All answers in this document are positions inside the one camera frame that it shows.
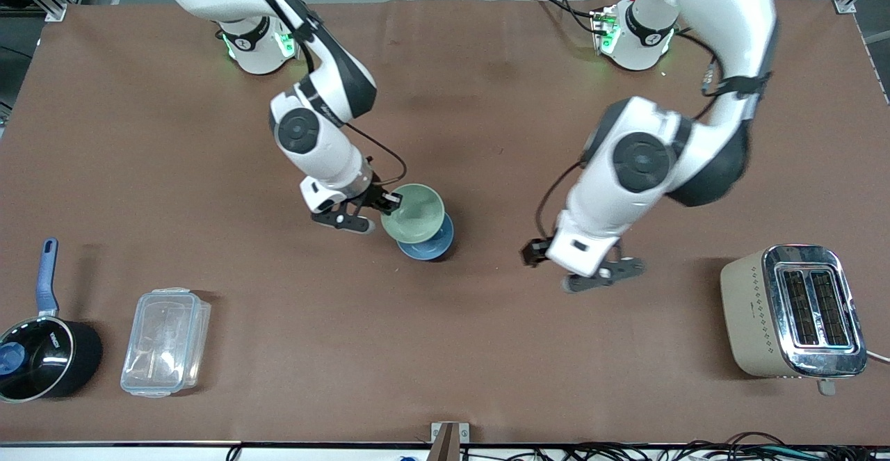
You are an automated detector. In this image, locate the green bowl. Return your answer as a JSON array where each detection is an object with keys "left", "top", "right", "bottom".
[{"left": 380, "top": 184, "right": 446, "bottom": 244}]

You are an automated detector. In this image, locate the blue bowl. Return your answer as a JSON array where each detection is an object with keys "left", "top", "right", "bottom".
[{"left": 398, "top": 212, "right": 455, "bottom": 261}]

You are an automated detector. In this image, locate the brown table mat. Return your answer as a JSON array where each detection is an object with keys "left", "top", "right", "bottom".
[{"left": 0, "top": 0, "right": 890, "bottom": 446}]

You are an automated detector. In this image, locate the beige chrome toaster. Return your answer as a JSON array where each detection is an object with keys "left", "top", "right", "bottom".
[{"left": 720, "top": 244, "right": 868, "bottom": 396}]

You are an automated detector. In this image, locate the clear plastic food container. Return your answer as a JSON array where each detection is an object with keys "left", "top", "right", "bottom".
[{"left": 120, "top": 288, "right": 211, "bottom": 398}]

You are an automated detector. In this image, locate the glass lid with blue knob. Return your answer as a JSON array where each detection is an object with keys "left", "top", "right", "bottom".
[{"left": 0, "top": 317, "right": 74, "bottom": 403}]

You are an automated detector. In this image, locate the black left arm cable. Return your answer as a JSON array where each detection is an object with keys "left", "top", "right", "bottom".
[{"left": 534, "top": 161, "right": 585, "bottom": 241}]

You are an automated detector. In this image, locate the black floor cable bundle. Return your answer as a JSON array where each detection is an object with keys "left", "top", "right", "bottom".
[{"left": 553, "top": 432, "right": 890, "bottom": 461}]

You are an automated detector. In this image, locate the metal table edge bracket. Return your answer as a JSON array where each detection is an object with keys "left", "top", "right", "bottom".
[{"left": 430, "top": 421, "right": 471, "bottom": 461}]

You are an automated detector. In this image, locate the black base cable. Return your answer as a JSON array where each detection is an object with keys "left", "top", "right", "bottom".
[{"left": 531, "top": 0, "right": 607, "bottom": 35}]

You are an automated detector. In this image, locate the dark saucepan with blue handle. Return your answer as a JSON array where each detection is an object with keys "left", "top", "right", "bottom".
[{"left": 0, "top": 238, "right": 104, "bottom": 404}]

